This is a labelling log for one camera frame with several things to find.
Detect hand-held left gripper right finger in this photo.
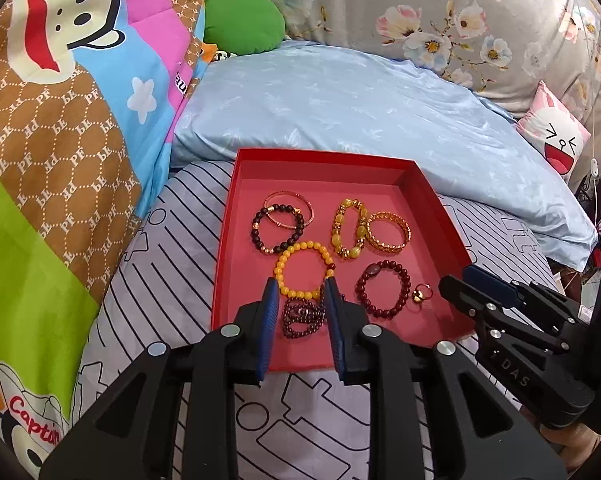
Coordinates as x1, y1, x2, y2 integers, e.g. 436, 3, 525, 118
323, 280, 567, 480

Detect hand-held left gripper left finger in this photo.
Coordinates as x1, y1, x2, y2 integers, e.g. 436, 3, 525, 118
38, 277, 282, 480

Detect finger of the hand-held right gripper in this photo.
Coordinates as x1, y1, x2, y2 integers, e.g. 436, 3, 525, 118
439, 275, 574, 357
463, 265, 589, 327

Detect garnet multi-wrap bead bracelet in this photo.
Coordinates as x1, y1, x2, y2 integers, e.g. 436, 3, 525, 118
280, 296, 331, 341

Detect dark red bead bracelet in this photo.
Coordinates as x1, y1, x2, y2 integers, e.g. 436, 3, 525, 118
355, 260, 412, 320

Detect yellow bead bracelet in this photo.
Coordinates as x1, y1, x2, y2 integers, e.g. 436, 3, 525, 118
274, 241, 337, 302

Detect chunky yellow and gold bracelet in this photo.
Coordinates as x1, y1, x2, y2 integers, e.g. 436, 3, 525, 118
331, 199, 370, 261

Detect gold cuff bracelet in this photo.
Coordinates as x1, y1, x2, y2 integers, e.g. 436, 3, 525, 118
365, 211, 411, 255

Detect dark brown bead bracelet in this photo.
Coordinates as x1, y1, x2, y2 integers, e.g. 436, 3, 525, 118
250, 202, 306, 256

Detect rose gold bangle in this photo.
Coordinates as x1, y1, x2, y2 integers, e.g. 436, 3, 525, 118
264, 190, 315, 228

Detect red cardboard box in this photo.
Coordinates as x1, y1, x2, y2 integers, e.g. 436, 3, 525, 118
211, 147, 474, 373

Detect person's right hand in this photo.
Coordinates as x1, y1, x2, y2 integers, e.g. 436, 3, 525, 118
545, 430, 601, 469

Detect grey striped bedsheet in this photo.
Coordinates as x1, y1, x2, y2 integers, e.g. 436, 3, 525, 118
75, 160, 571, 480

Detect pink rabbit cushion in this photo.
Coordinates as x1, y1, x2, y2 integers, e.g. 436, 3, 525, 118
517, 80, 592, 177

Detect light blue pillow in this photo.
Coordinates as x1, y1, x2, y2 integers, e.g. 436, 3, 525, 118
173, 40, 599, 268

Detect colourful cartoon monkey blanket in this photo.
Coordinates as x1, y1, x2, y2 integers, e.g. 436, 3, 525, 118
0, 0, 216, 480

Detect floral grey pillow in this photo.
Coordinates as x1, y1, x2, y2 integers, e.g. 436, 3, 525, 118
205, 0, 601, 191

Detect green cushion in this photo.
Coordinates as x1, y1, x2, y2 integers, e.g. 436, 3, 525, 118
203, 0, 286, 57

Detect white cable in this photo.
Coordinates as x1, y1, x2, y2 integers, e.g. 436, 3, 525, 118
578, 0, 601, 196

